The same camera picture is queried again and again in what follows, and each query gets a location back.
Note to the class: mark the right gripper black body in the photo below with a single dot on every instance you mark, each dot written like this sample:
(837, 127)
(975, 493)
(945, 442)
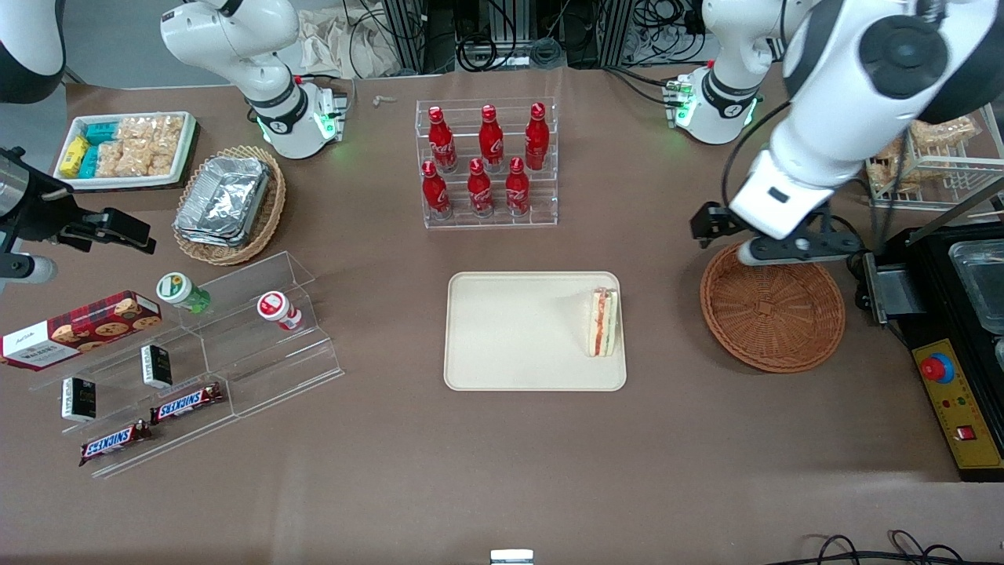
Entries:
(41, 213)

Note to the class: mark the triangle sandwich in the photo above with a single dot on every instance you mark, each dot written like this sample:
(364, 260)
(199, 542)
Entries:
(604, 322)

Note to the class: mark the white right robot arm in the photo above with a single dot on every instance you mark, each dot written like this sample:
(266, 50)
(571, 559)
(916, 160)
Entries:
(227, 39)

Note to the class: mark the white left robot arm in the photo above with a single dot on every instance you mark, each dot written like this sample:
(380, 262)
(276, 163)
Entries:
(831, 102)

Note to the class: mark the dark brown wicker basket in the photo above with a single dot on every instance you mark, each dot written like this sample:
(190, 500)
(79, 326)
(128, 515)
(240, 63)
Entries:
(773, 314)

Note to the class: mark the white rectangular snack tray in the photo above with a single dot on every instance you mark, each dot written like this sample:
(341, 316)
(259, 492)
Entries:
(188, 149)

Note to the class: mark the light tan wicker basket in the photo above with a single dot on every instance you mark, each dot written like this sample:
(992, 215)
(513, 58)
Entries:
(271, 212)

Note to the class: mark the cream plastic tray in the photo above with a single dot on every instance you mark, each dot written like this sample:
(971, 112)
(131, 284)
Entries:
(518, 337)

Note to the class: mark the teal snack packet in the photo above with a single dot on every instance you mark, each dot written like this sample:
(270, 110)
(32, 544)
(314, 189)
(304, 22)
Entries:
(89, 162)
(102, 132)

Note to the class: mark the clear rice cracker bag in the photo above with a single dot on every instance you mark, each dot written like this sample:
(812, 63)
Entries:
(116, 161)
(149, 129)
(953, 131)
(157, 159)
(890, 169)

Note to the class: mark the yellow snack packet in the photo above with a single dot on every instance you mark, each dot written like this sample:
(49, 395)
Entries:
(73, 155)

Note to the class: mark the green lid jar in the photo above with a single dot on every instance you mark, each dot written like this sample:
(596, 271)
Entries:
(176, 289)

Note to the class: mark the aluminium foil container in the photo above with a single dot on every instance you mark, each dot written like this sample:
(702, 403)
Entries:
(227, 196)
(205, 238)

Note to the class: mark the red tartan cookie box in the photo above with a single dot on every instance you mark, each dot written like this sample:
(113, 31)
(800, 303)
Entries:
(78, 329)

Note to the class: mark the small black carton box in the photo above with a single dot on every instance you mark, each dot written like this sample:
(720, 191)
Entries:
(157, 365)
(78, 399)

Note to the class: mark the clear acrylic stepped stand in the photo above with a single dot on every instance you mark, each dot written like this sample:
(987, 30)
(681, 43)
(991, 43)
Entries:
(274, 369)
(118, 369)

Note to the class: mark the black machine with yellow panel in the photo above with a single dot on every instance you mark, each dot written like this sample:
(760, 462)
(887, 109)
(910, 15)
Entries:
(933, 314)

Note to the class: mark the clear acrylic bottle rack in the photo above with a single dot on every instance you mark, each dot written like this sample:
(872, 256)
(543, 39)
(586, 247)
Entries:
(549, 212)

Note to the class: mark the grey metal rod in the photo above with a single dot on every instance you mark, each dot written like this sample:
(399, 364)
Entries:
(965, 205)

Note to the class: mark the red lid jar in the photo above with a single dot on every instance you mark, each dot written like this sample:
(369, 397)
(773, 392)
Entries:
(274, 308)

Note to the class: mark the clear plastic container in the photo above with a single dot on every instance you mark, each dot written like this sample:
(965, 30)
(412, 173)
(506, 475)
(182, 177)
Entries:
(980, 275)

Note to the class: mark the Snickers chocolate bar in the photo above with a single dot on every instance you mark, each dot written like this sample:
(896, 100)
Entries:
(187, 402)
(115, 442)

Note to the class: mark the red emergency stop button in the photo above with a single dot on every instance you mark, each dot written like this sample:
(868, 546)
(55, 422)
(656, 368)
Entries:
(937, 367)

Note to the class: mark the red Coca-Cola bottle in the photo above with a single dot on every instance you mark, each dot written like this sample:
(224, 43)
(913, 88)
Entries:
(517, 188)
(441, 141)
(479, 190)
(434, 192)
(536, 135)
(491, 137)

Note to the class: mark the crumpled beige cloth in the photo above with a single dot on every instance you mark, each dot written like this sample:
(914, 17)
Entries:
(337, 43)

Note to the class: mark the small beige scrap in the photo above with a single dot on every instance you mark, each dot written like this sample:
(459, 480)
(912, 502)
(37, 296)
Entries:
(383, 100)

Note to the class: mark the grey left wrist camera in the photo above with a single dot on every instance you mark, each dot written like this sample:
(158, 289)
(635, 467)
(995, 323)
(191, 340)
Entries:
(753, 253)

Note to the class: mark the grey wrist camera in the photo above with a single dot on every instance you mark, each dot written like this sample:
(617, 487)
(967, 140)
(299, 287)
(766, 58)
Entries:
(27, 271)
(753, 253)

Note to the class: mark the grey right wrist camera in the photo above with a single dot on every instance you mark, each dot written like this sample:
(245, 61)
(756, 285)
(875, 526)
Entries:
(27, 271)

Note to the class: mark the small red rocker switch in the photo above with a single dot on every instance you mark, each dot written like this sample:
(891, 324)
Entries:
(966, 433)

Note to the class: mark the white metal bracket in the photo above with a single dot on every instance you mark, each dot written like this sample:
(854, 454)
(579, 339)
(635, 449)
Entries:
(511, 557)

